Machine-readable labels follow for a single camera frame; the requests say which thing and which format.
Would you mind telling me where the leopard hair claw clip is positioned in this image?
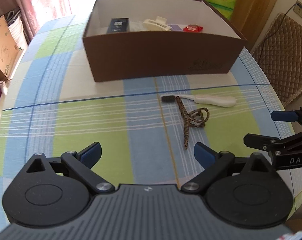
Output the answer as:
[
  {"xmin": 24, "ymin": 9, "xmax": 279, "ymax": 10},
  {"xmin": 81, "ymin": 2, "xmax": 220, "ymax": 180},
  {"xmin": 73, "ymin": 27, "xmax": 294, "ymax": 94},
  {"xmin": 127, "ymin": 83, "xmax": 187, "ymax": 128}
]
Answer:
[{"xmin": 174, "ymin": 96, "xmax": 210, "ymax": 150}]

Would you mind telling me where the white handled brush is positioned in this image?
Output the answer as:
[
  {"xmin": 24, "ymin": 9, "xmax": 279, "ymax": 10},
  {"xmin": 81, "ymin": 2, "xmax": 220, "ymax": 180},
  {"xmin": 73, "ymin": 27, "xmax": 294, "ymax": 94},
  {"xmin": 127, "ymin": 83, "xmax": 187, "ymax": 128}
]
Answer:
[{"xmin": 161, "ymin": 94, "xmax": 237, "ymax": 108}]

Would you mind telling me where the red candied date packet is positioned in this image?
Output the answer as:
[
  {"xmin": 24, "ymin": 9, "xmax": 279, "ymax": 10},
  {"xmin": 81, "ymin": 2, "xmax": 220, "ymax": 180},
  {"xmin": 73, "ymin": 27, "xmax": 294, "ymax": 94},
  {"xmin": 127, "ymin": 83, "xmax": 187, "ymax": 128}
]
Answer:
[{"xmin": 183, "ymin": 24, "xmax": 203, "ymax": 33}]

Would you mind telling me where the purple cream tube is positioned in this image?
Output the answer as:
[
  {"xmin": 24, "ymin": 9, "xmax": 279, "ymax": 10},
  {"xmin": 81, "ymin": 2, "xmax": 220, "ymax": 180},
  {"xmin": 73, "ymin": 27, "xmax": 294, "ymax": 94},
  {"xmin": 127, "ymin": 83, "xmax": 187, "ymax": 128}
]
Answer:
[{"xmin": 169, "ymin": 24, "xmax": 186, "ymax": 31}]

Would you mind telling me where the long black product box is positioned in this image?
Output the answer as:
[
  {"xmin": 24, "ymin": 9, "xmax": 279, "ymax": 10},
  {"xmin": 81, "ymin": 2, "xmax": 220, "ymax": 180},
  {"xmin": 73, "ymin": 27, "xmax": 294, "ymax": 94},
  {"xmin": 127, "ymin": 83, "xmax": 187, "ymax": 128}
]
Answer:
[{"xmin": 107, "ymin": 18, "xmax": 129, "ymax": 34}]

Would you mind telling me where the cream hair claw clip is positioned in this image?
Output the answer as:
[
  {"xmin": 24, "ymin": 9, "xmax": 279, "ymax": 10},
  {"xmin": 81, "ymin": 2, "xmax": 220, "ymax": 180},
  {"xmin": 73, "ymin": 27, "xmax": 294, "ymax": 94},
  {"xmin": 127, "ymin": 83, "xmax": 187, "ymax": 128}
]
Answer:
[{"xmin": 143, "ymin": 16, "xmax": 172, "ymax": 31}]

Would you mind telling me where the clear floss pick box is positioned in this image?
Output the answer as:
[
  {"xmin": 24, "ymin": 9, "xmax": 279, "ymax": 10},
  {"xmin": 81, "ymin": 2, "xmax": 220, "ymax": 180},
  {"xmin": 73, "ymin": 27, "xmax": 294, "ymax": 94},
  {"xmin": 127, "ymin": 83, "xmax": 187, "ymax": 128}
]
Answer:
[{"xmin": 129, "ymin": 21, "xmax": 148, "ymax": 32}]

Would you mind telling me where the brown quilted chair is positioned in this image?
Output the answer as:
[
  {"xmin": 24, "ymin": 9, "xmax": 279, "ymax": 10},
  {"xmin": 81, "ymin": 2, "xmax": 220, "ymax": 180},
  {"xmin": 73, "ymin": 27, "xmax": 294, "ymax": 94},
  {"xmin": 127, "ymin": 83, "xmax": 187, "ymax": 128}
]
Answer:
[{"xmin": 252, "ymin": 13, "xmax": 302, "ymax": 106}]

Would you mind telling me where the checkered tablecloth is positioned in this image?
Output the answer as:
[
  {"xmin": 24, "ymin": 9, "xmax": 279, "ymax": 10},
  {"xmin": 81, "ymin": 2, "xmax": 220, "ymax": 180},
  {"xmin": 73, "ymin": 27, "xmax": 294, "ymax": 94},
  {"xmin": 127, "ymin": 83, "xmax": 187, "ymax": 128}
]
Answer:
[{"xmin": 0, "ymin": 15, "xmax": 294, "ymax": 230}]

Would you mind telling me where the open cardboard box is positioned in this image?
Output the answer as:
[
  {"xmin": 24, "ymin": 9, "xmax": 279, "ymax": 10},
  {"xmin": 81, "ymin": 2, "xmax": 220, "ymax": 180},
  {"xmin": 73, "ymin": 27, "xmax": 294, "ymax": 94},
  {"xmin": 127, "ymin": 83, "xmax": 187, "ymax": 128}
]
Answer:
[{"xmin": 0, "ymin": 16, "xmax": 27, "ymax": 81}]

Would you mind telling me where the brown cardboard storage box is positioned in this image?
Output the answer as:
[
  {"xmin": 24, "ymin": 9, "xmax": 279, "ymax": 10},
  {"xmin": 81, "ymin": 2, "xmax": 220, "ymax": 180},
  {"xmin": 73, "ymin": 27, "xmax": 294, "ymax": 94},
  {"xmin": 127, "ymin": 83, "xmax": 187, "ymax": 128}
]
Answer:
[{"xmin": 83, "ymin": 0, "xmax": 246, "ymax": 82}]

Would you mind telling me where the white paper shopping bag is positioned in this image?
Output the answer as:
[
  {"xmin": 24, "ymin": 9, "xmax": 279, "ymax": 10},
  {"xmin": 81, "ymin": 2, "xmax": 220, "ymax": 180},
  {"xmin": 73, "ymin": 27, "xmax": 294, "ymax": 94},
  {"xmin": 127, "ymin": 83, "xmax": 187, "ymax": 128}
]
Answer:
[{"xmin": 4, "ymin": 7, "xmax": 30, "ymax": 49}]

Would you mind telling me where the wall power socket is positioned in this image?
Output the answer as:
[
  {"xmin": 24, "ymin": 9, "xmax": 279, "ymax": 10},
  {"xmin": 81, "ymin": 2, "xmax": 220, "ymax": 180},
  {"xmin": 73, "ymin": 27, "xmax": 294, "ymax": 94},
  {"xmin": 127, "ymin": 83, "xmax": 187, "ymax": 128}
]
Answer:
[{"xmin": 293, "ymin": 0, "xmax": 302, "ymax": 18}]

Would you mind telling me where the black power cable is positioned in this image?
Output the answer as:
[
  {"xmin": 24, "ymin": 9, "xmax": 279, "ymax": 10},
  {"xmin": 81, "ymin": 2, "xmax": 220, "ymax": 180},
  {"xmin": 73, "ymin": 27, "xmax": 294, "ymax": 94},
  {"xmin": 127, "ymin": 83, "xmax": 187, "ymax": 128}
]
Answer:
[{"xmin": 251, "ymin": 3, "xmax": 302, "ymax": 52}]

